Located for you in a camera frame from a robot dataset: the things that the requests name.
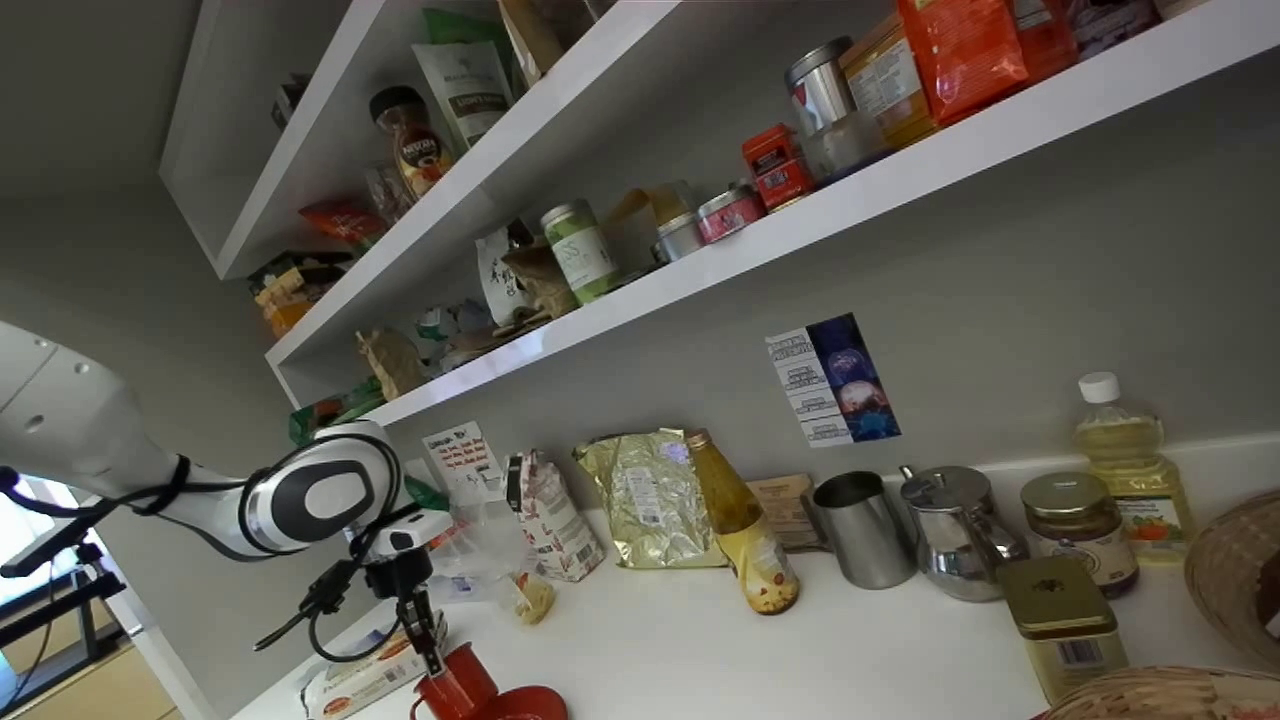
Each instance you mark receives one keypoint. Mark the flat wicker basket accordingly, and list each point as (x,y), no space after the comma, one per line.
(1163,696)

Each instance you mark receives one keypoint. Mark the white and orange box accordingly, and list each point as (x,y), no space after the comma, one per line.
(356,680)

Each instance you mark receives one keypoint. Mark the white handwritten tea sign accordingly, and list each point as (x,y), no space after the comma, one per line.
(463,464)

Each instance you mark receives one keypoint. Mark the clear plastic cookie bag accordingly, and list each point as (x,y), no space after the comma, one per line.
(500,552)

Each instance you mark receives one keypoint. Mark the steel teapot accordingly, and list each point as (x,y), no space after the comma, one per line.
(961,532)

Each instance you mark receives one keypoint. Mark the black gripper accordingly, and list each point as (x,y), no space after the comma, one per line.
(403,573)

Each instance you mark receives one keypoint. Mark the brown paper bag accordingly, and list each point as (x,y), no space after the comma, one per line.
(388,361)

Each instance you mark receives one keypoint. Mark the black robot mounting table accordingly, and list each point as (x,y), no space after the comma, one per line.
(53,625)

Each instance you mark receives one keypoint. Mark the can with pink lid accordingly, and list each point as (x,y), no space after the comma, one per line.
(731,215)

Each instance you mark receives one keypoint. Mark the gold foil bag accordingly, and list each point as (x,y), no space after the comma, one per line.
(654,502)

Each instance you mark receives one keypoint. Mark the green jar with white label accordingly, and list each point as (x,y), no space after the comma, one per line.
(582,252)

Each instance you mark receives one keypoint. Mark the white wall shelf unit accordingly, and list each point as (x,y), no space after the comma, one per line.
(745,252)

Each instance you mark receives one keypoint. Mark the bottle with yellow label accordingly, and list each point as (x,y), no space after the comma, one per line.
(753,552)

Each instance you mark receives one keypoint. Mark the small brown box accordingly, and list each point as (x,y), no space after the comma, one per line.
(785,515)

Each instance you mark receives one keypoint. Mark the white bag with red print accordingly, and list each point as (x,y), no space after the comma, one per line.
(555,515)

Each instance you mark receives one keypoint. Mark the red plate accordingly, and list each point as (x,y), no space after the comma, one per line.
(535,706)

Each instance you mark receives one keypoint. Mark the red cup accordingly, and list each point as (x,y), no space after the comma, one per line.
(463,686)

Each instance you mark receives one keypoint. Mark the clear oil bottle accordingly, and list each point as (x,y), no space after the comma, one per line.
(1128,464)

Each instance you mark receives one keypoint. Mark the steel cup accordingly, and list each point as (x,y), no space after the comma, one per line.
(866,532)

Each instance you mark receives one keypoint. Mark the small white jar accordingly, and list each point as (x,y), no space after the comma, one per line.
(677,238)

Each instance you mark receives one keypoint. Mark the gold tin box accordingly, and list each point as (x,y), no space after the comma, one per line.
(1063,620)

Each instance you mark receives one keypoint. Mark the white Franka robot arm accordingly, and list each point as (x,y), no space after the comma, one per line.
(92,435)

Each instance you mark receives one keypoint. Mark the blue white box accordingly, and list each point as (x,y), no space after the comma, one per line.
(835,380)

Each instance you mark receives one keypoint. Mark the glass jar with dark lid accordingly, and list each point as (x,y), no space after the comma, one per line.
(1082,532)

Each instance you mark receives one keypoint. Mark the orange foil bag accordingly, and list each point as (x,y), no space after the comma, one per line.
(964,55)

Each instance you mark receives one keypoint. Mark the red box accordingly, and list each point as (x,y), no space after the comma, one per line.
(778,167)

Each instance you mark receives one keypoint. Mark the silver metal can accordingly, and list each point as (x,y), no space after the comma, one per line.
(821,87)

